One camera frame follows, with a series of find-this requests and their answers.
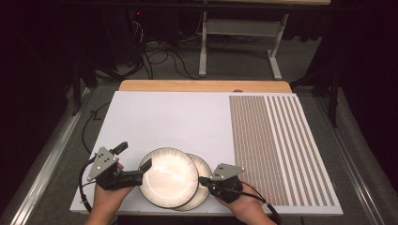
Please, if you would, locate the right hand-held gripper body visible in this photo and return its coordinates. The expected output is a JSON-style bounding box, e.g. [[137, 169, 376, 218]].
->
[[207, 162, 246, 204]]

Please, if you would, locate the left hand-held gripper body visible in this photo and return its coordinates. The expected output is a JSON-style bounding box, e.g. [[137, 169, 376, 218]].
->
[[86, 146, 145, 191]]

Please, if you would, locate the white plate with grey rim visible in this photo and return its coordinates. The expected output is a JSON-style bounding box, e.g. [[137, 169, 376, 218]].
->
[[138, 146, 200, 209], [173, 153, 214, 213]]

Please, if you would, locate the person's left hand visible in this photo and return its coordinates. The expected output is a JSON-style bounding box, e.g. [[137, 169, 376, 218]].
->
[[93, 183, 136, 218]]

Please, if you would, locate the person's right hand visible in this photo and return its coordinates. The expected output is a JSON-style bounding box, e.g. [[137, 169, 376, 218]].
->
[[219, 184, 272, 220]]

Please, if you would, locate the striped brown placemat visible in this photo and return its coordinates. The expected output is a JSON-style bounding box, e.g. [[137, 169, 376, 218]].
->
[[228, 94, 336, 208]]

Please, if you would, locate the white board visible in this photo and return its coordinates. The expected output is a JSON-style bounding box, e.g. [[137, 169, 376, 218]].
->
[[69, 90, 344, 218]]

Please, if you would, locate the black metal stand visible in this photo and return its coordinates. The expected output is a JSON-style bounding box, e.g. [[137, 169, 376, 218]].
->
[[70, 59, 99, 117], [290, 68, 342, 128]]

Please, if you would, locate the wooden table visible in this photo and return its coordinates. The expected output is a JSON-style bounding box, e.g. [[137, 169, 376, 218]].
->
[[118, 79, 293, 94]]

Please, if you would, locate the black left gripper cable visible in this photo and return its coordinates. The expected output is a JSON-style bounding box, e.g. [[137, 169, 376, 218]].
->
[[78, 154, 98, 214]]

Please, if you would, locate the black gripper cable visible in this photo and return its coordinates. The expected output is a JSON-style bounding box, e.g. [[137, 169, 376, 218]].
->
[[78, 154, 98, 214], [229, 181, 283, 225]]

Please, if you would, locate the thin black floor cable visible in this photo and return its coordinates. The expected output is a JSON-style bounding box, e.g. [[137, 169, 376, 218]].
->
[[82, 99, 112, 154]]

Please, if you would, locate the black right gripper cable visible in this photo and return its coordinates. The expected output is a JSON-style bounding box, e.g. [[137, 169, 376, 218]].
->
[[229, 181, 283, 225]]

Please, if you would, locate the aluminium floor rail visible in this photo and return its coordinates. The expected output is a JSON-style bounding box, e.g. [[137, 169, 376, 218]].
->
[[8, 87, 95, 225], [315, 97, 386, 225]]

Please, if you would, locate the bundle of black floor cables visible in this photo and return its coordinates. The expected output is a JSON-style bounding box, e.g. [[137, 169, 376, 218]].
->
[[125, 12, 201, 81]]

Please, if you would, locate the white metal desk frame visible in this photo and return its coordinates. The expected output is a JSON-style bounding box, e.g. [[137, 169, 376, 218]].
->
[[198, 10, 290, 81]]

